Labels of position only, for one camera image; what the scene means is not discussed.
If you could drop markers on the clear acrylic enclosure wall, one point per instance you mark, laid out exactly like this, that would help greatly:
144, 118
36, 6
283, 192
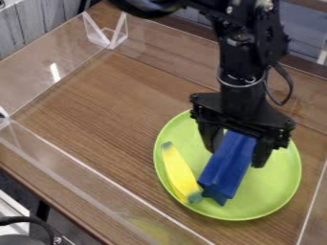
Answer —
87, 108

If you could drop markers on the green round plate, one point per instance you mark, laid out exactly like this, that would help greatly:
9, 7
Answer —
267, 187

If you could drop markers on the blue cross-shaped block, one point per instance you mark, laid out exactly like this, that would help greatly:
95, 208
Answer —
224, 171

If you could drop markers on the clear acrylic corner bracket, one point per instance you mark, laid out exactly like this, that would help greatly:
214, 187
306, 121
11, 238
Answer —
110, 38

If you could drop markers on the yellow toy banana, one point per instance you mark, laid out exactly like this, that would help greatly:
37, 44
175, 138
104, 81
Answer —
180, 175

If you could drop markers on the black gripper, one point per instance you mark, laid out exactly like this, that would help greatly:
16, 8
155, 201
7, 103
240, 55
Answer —
240, 109

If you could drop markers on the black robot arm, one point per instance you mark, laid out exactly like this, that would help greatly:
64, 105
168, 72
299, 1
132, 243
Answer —
252, 43

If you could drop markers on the grey cabinet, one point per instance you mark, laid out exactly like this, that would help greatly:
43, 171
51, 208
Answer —
27, 19

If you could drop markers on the blue grey sofa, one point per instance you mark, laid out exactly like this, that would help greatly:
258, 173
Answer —
306, 27

